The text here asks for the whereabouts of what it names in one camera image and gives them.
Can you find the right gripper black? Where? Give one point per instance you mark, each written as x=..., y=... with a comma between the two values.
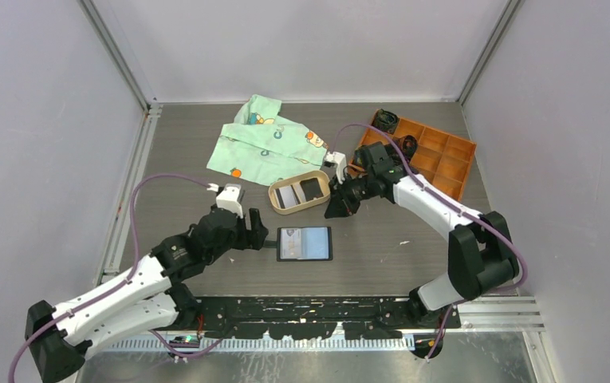
x=341, y=205

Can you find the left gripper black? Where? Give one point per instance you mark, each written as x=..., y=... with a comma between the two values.
x=252, y=238

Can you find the black vip card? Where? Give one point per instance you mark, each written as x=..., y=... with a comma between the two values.
x=311, y=189

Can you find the black leather card holder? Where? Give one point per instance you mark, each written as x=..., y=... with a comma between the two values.
x=302, y=244

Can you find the white striped card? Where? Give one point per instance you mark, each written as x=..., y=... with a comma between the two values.
x=289, y=196

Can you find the green cartoon print cloth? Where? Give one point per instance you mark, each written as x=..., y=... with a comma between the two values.
x=262, y=147

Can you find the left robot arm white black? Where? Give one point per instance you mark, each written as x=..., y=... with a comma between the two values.
x=151, y=295

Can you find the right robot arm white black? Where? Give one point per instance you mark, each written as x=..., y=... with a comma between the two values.
x=479, y=253

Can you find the beige oval tray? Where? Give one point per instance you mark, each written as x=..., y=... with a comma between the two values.
x=323, y=179

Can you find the rolled dark belt back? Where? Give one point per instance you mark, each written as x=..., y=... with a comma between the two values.
x=385, y=121

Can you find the orange compartment organizer tray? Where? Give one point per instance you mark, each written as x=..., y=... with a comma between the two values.
x=443, y=158

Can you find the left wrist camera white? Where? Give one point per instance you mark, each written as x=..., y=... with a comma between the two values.
x=228, y=197

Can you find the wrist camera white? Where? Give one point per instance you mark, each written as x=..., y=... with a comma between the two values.
x=228, y=197
x=336, y=160

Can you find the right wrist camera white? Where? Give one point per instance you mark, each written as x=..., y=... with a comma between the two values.
x=336, y=160

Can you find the slotted metal cable duct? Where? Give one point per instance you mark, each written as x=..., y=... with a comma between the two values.
x=148, y=343

